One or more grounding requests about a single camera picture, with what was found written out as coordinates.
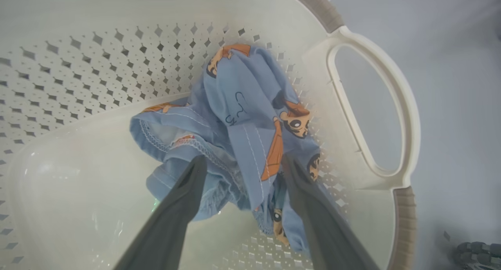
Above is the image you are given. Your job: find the blue bear print garment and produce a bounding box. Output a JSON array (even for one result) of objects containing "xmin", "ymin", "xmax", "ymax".
[{"xmin": 129, "ymin": 44, "xmax": 333, "ymax": 257}]

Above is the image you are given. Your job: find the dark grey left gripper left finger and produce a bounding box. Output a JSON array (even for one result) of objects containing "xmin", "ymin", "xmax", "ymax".
[{"xmin": 113, "ymin": 155, "xmax": 208, "ymax": 270}]

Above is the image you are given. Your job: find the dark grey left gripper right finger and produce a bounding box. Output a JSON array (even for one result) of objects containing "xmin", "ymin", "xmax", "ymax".
[{"xmin": 282, "ymin": 155, "xmax": 379, "ymax": 270}]

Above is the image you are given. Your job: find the cream perforated laundry basket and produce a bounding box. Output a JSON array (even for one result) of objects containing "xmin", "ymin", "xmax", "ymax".
[{"xmin": 0, "ymin": 0, "xmax": 421, "ymax": 270}]

